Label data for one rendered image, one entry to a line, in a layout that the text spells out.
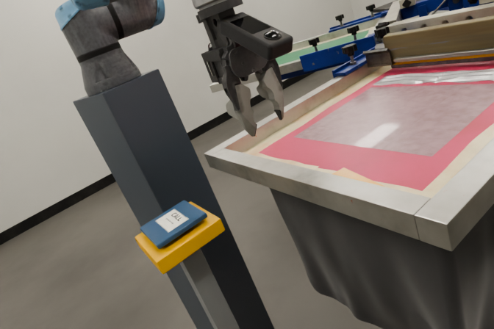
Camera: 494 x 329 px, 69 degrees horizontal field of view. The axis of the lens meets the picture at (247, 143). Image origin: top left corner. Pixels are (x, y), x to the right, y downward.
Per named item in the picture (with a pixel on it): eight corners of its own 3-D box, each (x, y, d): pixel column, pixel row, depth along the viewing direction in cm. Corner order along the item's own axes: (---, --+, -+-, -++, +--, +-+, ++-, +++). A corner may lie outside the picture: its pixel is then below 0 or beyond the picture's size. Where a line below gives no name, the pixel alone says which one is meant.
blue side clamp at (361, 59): (350, 92, 106) (344, 69, 104) (337, 92, 111) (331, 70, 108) (408, 55, 120) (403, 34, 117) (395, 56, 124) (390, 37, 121)
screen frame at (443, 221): (452, 252, 39) (446, 224, 38) (209, 167, 88) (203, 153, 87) (650, 23, 74) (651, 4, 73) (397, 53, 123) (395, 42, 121)
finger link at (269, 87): (275, 108, 68) (250, 67, 64) (296, 109, 63) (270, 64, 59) (265, 118, 67) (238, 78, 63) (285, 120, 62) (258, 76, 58)
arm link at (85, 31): (74, 59, 98) (48, 9, 94) (120, 42, 103) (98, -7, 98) (76, 56, 88) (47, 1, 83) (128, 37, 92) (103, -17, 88)
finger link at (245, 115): (239, 133, 64) (231, 81, 62) (259, 136, 59) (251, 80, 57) (224, 137, 62) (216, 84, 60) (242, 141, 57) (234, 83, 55)
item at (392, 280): (475, 401, 63) (434, 197, 49) (303, 288, 101) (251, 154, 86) (484, 387, 64) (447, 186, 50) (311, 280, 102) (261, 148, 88)
